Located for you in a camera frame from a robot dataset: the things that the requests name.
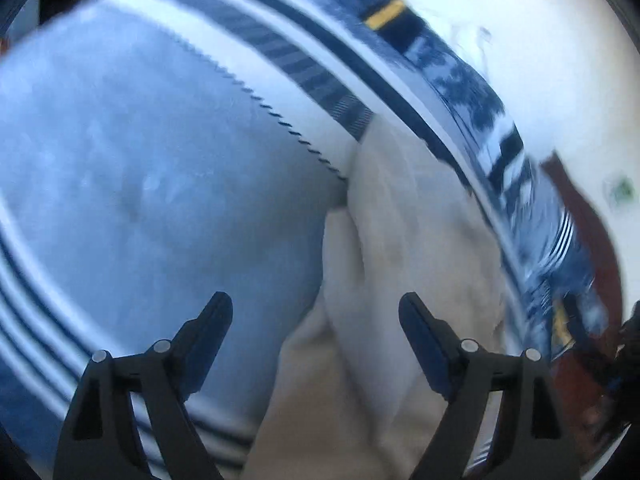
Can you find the dark wooden headboard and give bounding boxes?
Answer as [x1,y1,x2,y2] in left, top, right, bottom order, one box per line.
[541,153,623,467]

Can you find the dark blue patterned pillow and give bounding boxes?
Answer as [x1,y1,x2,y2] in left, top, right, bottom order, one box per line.
[501,157,608,361]

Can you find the white crumpled duvet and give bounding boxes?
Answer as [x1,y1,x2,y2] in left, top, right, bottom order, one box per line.
[446,24,492,72]

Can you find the beige knit sweater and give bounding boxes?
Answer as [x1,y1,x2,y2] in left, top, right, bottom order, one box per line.
[243,117,506,479]

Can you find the blue patterned rolled quilt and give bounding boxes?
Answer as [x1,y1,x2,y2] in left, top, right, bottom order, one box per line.
[334,0,525,168]

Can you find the blue striped bed blanket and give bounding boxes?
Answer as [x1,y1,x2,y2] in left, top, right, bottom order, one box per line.
[0,0,551,476]

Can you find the white green wall thermostat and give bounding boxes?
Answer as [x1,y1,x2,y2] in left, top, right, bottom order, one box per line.
[605,176,636,208]

